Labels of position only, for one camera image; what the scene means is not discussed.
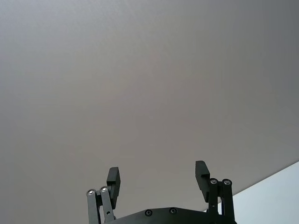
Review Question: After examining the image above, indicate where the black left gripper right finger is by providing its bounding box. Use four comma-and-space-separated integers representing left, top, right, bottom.
193, 160, 235, 222

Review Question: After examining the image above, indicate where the white table cloth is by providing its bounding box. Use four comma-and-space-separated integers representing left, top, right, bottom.
0, 0, 299, 224

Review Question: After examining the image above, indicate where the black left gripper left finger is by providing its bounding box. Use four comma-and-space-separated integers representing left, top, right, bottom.
85, 166, 121, 224

